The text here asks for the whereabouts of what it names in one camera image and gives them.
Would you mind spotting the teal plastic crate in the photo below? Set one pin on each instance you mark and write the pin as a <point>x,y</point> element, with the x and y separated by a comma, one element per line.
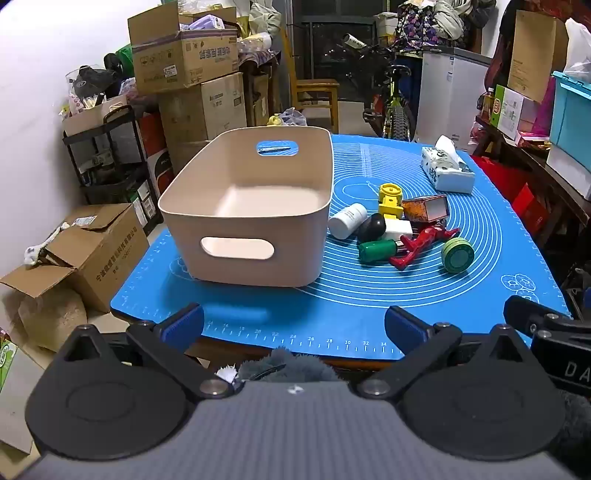
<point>572,115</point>

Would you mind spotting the bicycle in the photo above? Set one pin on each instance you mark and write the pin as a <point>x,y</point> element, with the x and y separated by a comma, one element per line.
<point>397,115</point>

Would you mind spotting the patterned tissue pack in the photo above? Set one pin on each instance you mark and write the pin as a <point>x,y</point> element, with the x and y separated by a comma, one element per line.
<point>450,177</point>

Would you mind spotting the flat upright cardboard box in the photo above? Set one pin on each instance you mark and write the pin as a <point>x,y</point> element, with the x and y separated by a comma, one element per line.
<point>535,50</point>

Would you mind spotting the black bag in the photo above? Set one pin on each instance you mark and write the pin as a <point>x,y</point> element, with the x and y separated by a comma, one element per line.
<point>94,81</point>

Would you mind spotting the white chest freezer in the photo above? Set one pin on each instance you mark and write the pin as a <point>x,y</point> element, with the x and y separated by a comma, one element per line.
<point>448,92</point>

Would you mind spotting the burlap sack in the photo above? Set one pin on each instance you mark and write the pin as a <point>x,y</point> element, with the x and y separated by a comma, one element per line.
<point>55,318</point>

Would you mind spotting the yellow drink bottle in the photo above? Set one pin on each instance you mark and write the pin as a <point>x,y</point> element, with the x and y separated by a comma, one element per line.
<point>486,104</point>

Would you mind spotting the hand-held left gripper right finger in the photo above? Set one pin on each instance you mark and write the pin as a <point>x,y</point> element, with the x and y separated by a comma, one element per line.
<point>404,327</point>

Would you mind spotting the wooden chair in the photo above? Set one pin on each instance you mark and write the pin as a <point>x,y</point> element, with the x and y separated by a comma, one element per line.
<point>318,92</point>

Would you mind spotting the white box under crate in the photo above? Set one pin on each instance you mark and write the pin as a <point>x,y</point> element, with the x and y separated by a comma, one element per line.
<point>568,173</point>

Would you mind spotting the green printed box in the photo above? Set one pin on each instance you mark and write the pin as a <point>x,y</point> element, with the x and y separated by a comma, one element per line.
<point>7,364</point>

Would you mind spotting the pale green curtain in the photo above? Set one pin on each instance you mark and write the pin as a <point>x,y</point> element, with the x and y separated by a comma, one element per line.
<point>265,18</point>

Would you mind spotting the yellow plastic toy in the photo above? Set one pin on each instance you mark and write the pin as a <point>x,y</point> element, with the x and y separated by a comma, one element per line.
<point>390,198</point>

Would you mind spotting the cardboard tray with clutter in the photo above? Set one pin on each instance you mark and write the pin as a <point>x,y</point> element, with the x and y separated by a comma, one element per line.
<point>92,115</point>

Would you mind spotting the open taped cardboard box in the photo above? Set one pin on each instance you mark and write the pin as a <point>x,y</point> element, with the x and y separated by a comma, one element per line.
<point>184,60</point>

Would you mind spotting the clear plastic bag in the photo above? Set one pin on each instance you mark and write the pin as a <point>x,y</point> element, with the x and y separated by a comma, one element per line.
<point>293,116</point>

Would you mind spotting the orange patterned small box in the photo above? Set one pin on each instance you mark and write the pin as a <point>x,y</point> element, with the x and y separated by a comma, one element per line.
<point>418,210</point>

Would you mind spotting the white charger plug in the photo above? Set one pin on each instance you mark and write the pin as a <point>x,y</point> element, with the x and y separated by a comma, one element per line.
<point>397,228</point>

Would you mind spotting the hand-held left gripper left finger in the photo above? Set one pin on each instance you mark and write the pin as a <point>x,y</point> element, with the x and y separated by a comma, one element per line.
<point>184,325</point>

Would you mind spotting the red toy figure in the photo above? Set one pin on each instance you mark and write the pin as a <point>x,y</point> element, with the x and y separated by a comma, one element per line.
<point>415,244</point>

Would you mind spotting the white pill bottle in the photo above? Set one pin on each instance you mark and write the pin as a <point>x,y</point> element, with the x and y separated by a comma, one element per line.
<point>346,221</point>

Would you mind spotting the plain cardboard box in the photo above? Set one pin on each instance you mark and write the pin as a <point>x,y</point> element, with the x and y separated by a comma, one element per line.
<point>189,154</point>

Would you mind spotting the black utility cart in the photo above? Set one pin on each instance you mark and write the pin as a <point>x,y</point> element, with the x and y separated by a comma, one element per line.
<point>115,184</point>

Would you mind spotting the blue silicone baking mat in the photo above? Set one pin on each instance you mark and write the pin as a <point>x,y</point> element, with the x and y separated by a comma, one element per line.
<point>415,295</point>

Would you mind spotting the green and white carton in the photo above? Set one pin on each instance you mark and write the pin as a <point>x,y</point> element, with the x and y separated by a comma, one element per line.
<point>505,110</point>

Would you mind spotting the grey fuzzy robe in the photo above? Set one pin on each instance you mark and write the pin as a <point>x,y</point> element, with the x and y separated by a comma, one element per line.
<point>286,364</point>

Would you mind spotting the open cardboard box with flaps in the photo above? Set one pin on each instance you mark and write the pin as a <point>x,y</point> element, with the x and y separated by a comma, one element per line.
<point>106,258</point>

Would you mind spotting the large cardboard box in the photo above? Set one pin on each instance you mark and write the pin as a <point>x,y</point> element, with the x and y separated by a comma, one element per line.
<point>207,108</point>

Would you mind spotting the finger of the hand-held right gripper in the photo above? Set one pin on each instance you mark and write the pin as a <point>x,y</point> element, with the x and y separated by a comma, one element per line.
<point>521,311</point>

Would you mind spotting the beige plastic storage bin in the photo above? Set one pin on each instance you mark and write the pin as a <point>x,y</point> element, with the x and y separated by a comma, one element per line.
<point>184,221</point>

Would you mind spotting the white plastic bag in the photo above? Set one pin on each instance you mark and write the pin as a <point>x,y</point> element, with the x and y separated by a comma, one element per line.
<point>579,46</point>

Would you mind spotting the floral cloth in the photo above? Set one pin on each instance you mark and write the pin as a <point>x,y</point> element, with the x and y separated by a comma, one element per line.
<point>420,27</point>

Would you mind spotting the red gift box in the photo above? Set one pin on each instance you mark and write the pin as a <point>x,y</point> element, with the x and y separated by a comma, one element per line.
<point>528,207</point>

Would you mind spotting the black egg-shaped object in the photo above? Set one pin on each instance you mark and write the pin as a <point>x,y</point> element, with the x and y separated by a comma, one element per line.
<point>373,227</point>

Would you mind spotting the dark wooden side table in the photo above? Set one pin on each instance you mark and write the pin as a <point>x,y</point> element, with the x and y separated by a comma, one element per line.
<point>554,184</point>

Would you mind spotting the grey jacket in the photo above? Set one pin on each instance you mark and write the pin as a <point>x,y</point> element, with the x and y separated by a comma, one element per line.
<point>461,18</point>

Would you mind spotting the red and black appliance box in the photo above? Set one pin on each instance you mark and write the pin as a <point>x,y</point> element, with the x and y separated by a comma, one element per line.
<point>154,147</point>

